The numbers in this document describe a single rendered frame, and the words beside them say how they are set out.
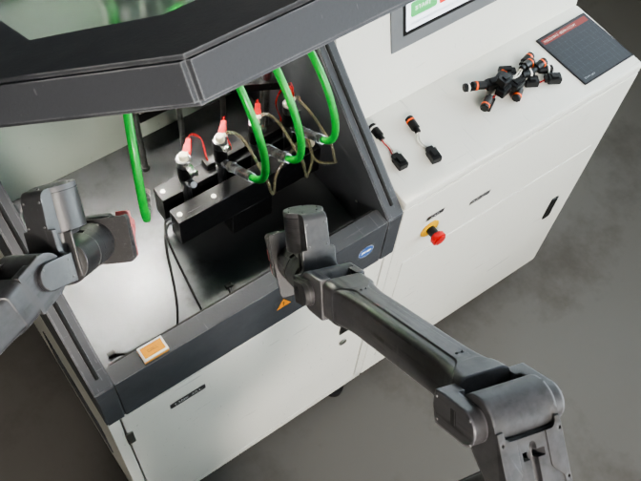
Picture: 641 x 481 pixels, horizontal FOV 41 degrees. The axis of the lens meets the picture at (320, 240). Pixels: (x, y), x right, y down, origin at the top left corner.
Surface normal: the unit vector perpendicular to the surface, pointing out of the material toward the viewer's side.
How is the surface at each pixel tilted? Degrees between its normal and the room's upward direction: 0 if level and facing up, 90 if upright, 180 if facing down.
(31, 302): 62
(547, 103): 0
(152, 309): 0
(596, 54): 0
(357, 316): 76
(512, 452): 32
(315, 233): 42
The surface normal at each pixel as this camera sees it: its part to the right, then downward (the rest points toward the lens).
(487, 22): 0.58, 0.58
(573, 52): 0.06, -0.51
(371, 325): -0.90, 0.14
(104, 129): 0.58, 0.72
